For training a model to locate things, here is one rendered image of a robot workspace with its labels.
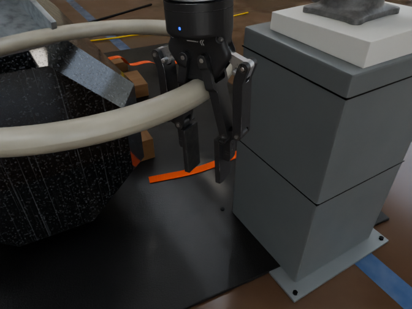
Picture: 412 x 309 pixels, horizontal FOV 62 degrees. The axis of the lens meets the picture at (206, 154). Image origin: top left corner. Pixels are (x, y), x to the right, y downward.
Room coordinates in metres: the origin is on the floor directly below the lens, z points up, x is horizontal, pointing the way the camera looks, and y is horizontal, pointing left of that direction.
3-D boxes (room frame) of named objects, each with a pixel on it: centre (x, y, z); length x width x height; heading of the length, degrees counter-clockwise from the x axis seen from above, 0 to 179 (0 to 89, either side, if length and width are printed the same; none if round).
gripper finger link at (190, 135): (0.40, 0.02, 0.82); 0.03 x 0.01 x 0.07; 148
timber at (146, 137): (1.52, 0.39, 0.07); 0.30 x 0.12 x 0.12; 28
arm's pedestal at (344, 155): (0.97, -0.39, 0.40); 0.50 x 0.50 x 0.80; 31
